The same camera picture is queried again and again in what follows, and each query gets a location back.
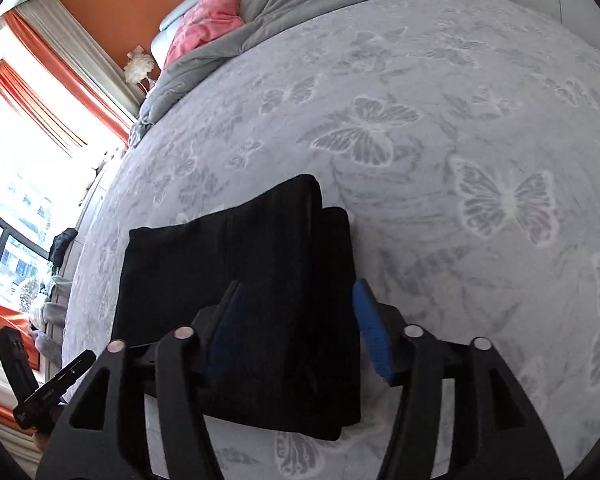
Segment white feather lamp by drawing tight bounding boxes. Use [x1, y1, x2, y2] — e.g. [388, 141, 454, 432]
[124, 46, 157, 92]

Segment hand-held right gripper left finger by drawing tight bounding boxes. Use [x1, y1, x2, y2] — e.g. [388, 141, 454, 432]
[35, 280, 248, 480]

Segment pink pillow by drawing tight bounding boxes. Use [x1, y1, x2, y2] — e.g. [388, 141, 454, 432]
[162, 0, 244, 70]

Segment beige curtain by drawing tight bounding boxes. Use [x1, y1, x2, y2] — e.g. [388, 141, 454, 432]
[17, 0, 148, 126]

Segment white window seat cabinet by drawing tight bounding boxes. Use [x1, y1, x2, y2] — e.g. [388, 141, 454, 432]
[45, 147, 128, 376]

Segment pale cloth pile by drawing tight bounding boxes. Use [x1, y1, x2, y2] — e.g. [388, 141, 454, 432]
[27, 275, 68, 371]

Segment grey duvet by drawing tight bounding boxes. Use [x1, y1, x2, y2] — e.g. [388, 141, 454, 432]
[127, 0, 451, 146]

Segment bed with grey butterfly bedspread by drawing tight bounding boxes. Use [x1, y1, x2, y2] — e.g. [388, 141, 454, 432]
[60, 0, 600, 480]

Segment dark blue clothing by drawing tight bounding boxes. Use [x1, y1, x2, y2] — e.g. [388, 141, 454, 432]
[49, 227, 79, 266]

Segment large window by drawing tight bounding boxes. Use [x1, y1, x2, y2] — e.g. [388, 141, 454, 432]
[0, 27, 131, 321]

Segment light blue padded headboard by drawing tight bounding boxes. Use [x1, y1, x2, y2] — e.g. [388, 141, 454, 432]
[150, 0, 231, 63]

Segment black pants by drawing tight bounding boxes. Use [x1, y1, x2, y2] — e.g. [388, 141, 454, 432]
[111, 174, 363, 442]

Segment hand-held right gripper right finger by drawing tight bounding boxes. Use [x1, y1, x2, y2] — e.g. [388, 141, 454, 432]
[351, 279, 566, 480]

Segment orange curtain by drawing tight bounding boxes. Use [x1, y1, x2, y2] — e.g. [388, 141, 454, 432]
[0, 60, 88, 157]
[0, 294, 31, 348]
[4, 10, 131, 147]

